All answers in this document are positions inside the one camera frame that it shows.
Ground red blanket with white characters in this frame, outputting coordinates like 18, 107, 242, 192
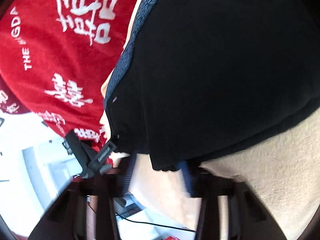
1, 0, 137, 150

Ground peach cream towel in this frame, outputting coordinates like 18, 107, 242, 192
100, 0, 320, 240

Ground black cable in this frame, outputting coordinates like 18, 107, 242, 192
87, 202, 197, 234

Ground black pants with blue trim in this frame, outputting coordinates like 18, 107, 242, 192
103, 0, 320, 172

